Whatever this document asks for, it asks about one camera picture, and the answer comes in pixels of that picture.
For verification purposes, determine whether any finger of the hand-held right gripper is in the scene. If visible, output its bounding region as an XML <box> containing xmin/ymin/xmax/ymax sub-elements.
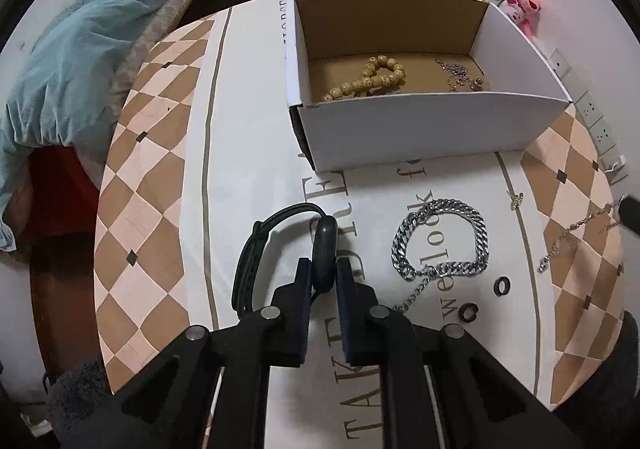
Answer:
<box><xmin>618</xmin><ymin>195</ymin><xmax>640</xmax><ymax>234</ymax></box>

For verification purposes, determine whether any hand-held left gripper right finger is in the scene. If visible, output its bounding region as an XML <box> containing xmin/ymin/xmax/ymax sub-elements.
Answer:
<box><xmin>335</xmin><ymin>258</ymin><xmax>584</xmax><ymax>449</ymax></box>

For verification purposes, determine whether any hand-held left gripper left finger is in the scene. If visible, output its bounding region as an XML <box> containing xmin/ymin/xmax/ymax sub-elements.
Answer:
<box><xmin>112</xmin><ymin>257</ymin><xmax>311</xmax><ymax>449</ymax></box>

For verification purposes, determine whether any thin silver necklace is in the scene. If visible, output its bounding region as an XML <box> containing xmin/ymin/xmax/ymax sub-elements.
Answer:
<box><xmin>537</xmin><ymin>201</ymin><xmax>621</xmax><ymax>275</ymax></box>

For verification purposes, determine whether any black smartwatch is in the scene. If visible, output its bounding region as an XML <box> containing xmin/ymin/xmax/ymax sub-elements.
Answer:
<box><xmin>232</xmin><ymin>203</ymin><xmax>339</xmax><ymax>323</ymax></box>

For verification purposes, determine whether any white cardboard box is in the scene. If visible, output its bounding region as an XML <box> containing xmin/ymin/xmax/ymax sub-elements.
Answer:
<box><xmin>285</xmin><ymin>0</ymin><xmax>574</xmax><ymax>173</ymax></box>

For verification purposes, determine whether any checkered printed tablecloth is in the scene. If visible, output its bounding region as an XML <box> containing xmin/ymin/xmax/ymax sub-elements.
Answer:
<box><xmin>93</xmin><ymin>0</ymin><xmax>627</xmax><ymax>411</ymax></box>

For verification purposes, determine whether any pink plush toy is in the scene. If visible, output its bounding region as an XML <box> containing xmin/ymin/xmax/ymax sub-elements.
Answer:
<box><xmin>502</xmin><ymin>0</ymin><xmax>545</xmax><ymax>38</ymax></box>

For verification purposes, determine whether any dark fuzzy cloth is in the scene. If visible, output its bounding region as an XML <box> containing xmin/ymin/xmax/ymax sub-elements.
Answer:
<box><xmin>46</xmin><ymin>358</ymin><xmax>119</xmax><ymax>449</ymax></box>

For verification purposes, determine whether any red cloth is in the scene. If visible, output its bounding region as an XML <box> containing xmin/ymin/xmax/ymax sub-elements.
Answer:
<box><xmin>26</xmin><ymin>143</ymin><xmax>102</xmax><ymax>252</ymax></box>

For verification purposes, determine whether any patterned mattress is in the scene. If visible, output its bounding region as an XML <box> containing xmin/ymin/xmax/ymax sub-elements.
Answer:
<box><xmin>106</xmin><ymin>0</ymin><xmax>237</xmax><ymax>97</ymax></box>

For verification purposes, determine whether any teal blanket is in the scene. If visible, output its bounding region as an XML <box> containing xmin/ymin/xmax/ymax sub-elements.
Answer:
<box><xmin>0</xmin><ymin>0</ymin><xmax>207</xmax><ymax>251</ymax></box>

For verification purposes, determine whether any white wall socket strip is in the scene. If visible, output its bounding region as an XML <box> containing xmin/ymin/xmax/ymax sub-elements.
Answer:
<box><xmin>549</xmin><ymin>46</ymin><xmax>629</xmax><ymax>186</ymax></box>

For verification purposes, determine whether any thick silver chain bracelet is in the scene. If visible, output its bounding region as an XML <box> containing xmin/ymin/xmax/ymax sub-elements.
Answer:
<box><xmin>391</xmin><ymin>198</ymin><xmax>489</xmax><ymax>315</ymax></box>

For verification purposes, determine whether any small silver chain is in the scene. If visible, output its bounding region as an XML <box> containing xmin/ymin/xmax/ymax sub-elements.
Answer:
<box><xmin>434</xmin><ymin>57</ymin><xmax>485</xmax><ymax>94</ymax></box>

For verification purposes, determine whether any beige bead bracelet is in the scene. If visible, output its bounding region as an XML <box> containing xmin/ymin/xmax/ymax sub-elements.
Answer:
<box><xmin>322</xmin><ymin>55</ymin><xmax>407</xmax><ymax>102</ymax></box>

